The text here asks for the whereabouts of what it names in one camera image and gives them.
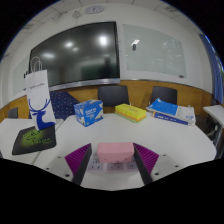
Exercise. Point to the pink charger block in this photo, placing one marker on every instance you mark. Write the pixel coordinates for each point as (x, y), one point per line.
(115, 151)

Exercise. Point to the white side table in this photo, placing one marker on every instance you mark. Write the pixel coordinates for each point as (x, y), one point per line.
(215, 115)

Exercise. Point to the blue and white book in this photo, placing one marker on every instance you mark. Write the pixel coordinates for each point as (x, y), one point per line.
(165, 107)

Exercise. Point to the white paper bag blue deer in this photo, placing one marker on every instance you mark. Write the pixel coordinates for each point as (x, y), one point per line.
(39, 96)

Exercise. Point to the black mouse pad green print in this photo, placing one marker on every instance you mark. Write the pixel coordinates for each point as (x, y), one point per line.
(33, 141)

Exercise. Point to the black whiteboard eraser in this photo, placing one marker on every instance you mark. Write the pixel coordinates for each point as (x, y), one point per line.
(134, 47)

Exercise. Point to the white ceiling device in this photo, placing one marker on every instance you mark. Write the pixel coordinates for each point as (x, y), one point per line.
(94, 9)

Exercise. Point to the black chair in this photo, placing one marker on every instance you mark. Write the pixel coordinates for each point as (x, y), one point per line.
(164, 94)
(13, 113)
(113, 95)

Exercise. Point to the blue curtain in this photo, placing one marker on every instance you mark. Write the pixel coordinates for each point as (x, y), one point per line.
(215, 70)

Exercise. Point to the glass whiteboard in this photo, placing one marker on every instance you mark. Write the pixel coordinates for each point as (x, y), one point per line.
(153, 50)
(20, 75)

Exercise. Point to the yellow box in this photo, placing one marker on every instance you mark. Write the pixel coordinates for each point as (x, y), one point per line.
(130, 111)

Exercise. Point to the white power strip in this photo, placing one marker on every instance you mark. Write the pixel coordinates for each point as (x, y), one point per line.
(115, 166)

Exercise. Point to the large black wall screen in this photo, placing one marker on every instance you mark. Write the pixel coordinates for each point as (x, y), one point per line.
(76, 55)

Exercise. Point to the dark blue book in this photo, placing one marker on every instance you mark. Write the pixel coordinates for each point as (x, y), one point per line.
(170, 118)

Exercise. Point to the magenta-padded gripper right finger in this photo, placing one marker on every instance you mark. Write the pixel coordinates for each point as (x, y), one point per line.
(147, 158)

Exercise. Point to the blue tissue box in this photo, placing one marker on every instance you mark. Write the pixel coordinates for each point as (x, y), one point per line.
(88, 113)

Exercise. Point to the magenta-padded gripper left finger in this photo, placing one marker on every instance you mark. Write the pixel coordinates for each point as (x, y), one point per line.
(78, 159)

